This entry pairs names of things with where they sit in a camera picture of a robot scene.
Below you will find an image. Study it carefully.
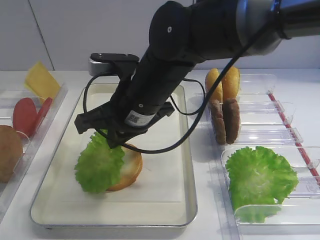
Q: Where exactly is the brown meat patty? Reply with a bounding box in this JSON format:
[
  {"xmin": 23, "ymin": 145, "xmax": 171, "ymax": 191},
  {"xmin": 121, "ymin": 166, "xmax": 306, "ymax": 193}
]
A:
[
  {"xmin": 210, "ymin": 99, "xmax": 227, "ymax": 145},
  {"xmin": 222, "ymin": 98, "xmax": 241, "ymax": 145}
]

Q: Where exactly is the brown bun in left rack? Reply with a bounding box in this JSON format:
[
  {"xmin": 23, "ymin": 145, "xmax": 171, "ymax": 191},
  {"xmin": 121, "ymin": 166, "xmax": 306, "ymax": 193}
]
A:
[{"xmin": 0, "ymin": 125, "xmax": 23, "ymax": 183}]

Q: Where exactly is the green lettuce leaf front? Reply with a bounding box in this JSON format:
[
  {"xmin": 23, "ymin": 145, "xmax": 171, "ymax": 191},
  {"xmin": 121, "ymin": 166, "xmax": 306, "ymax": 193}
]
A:
[{"xmin": 74, "ymin": 131, "xmax": 125, "ymax": 194}]

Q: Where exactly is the right brown meat patty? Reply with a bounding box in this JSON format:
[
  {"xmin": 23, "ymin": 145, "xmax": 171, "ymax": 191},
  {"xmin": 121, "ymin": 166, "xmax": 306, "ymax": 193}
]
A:
[{"xmin": 222, "ymin": 98, "xmax": 241, "ymax": 145}]

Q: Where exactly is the rear red tomato slice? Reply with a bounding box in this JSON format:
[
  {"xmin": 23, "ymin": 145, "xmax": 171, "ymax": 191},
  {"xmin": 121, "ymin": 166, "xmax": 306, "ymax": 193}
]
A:
[{"xmin": 31, "ymin": 97, "xmax": 53, "ymax": 136}]

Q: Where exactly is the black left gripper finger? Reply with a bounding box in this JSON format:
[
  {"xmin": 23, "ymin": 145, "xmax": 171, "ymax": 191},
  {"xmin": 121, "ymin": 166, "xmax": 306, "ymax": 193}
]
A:
[{"xmin": 107, "ymin": 129, "xmax": 130, "ymax": 149}]

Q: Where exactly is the right bun slice in rack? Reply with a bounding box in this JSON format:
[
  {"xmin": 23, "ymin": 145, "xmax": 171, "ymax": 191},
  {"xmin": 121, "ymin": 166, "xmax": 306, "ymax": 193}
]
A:
[{"xmin": 221, "ymin": 66, "xmax": 240, "ymax": 102}]

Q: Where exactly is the cream metal tray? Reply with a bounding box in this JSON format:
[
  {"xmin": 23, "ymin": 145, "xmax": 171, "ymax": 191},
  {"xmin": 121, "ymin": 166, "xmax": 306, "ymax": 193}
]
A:
[{"xmin": 30, "ymin": 83, "xmax": 198, "ymax": 228}]

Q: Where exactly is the green lettuce leaf rear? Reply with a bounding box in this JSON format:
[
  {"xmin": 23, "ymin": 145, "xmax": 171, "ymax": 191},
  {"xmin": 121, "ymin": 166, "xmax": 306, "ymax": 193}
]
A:
[{"xmin": 225, "ymin": 146, "xmax": 299, "ymax": 223}]

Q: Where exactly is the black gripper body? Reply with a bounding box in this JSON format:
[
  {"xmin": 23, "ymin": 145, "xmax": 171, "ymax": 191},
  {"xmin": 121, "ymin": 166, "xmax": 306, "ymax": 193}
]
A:
[{"xmin": 74, "ymin": 101, "xmax": 174, "ymax": 140}]

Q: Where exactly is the left bun slice in rack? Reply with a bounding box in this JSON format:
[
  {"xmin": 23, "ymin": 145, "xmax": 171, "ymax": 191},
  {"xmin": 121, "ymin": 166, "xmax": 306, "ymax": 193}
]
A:
[{"xmin": 205, "ymin": 68, "xmax": 224, "ymax": 104}]

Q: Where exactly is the bun slice on tray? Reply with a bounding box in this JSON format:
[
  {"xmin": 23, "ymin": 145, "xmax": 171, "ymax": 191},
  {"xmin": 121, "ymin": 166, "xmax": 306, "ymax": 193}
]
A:
[{"xmin": 106, "ymin": 146, "xmax": 143, "ymax": 192}]

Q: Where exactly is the bun slice in rack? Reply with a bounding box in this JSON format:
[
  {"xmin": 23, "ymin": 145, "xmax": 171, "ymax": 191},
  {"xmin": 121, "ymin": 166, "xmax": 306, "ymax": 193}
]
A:
[
  {"xmin": 221, "ymin": 66, "xmax": 240, "ymax": 102},
  {"xmin": 205, "ymin": 68, "xmax": 224, "ymax": 104}
]

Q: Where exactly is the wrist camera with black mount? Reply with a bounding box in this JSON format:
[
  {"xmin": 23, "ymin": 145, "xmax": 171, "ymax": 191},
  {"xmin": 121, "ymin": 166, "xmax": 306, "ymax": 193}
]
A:
[{"xmin": 88, "ymin": 52, "xmax": 140, "ymax": 76}]

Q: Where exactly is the clear acrylic rack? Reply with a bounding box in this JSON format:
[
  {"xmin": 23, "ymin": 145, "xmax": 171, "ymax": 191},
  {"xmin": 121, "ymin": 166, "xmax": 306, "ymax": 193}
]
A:
[
  {"xmin": 193, "ymin": 73, "xmax": 320, "ymax": 240},
  {"xmin": 0, "ymin": 84, "xmax": 68, "ymax": 219}
]

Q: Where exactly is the yellow cheese slice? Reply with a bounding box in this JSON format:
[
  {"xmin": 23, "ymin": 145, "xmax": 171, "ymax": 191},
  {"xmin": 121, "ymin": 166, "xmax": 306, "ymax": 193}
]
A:
[{"xmin": 24, "ymin": 61, "xmax": 61, "ymax": 103}]

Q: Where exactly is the right clear acrylic rack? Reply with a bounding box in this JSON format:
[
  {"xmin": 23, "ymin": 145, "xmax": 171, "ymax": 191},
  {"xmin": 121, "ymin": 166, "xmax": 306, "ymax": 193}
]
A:
[{"xmin": 193, "ymin": 73, "xmax": 320, "ymax": 240}]

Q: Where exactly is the left clear acrylic rack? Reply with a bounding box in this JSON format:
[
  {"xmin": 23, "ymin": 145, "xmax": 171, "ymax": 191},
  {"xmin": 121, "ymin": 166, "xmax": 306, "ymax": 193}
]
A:
[{"xmin": 0, "ymin": 84, "xmax": 68, "ymax": 219}]

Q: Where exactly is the left brown meat patty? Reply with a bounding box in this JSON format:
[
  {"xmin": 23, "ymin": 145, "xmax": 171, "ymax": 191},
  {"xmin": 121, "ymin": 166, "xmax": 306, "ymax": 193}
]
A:
[{"xmin": 210, "ymin": 99, "xmax": 227, "ymax": 145}]

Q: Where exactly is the black cable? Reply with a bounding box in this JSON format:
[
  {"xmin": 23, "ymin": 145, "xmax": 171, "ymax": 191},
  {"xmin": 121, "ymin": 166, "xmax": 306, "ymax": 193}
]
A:
[{"xmin": 83, "ymin": 14, "xmax": 280, "ymax": 154}]

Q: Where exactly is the green lettuce leaf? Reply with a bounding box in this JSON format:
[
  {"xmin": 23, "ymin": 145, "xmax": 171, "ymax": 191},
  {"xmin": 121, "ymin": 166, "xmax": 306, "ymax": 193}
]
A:
[
  {"xmin": 225, "ymin": 146, "xmax": 299, "ymax": 223},
  {"xmin": 74, "ymin": 131, "xmax": 125, "ymax": 194}
]

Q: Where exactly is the front red tomato slice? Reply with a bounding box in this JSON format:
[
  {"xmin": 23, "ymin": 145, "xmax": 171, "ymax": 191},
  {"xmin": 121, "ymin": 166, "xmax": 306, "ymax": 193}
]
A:
[{"xmin": 12, "ymin": 97, "xmax": 37, "ymax": 137}]

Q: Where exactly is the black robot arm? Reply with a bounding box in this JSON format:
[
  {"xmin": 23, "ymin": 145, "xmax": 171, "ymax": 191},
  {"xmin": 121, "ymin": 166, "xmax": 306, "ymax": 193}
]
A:
[{"xmin": 74, "ymin": 0, "xmax": 320, "ymax": 148}]

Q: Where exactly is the red tomato slice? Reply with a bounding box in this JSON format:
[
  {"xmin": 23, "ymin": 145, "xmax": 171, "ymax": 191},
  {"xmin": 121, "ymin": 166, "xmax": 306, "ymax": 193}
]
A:
[
  {"xmin": 31, "ymin": 97, "xmax": 53, "ymax": 136},
  {"xmin": 12, "ymin": 97, "xmax": 37, "ymax": 137}
]

